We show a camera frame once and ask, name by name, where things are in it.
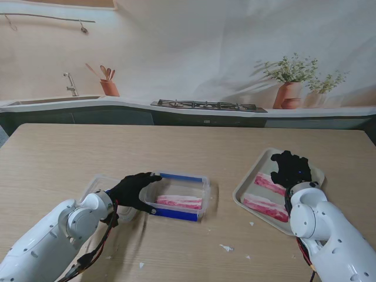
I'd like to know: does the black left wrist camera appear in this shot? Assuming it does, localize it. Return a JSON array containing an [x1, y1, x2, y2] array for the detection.
[[100, 213, 120, 229]]

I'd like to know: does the clear lid with blue label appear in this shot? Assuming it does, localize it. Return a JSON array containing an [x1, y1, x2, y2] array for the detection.
[[78, 174, 139, 224]]

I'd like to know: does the stack of raw bacon slices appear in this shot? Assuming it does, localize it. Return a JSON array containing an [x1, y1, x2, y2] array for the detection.
[[156, 194, 204, 210]]

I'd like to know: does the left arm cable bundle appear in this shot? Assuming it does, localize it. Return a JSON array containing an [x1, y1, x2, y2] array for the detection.
[[58, 201, 120, 282]]

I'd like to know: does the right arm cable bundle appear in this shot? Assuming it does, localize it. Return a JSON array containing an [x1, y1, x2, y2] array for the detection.
[[283, 187, 320, 282]]

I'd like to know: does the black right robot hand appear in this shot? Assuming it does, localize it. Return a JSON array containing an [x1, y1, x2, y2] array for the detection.
[[270, 150, 313, 189]]

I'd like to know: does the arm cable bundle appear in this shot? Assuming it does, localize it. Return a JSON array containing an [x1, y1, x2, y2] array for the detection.
[[283, 187, 320, 282], [58, 201, 120, 282]]

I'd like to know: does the clear plastic food container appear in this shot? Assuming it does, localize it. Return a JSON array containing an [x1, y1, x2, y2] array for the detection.
[[140, 170, 212, 223]]

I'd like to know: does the beige plastic tray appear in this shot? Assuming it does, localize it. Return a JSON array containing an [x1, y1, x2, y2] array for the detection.
[[233, 147, 326, 236]]

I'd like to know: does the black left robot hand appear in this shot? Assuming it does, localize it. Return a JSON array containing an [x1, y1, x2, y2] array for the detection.
[[106, 172, 163, 216]]

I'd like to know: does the printed kitchen backdrop cloth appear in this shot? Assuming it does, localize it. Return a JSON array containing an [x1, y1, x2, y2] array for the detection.
[[0, 0, 376, 147]]

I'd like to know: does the raw bacon slice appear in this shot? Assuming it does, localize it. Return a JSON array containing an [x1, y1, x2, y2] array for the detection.
[[241, 193, 291, 224], [253, 173, 288, 197]]

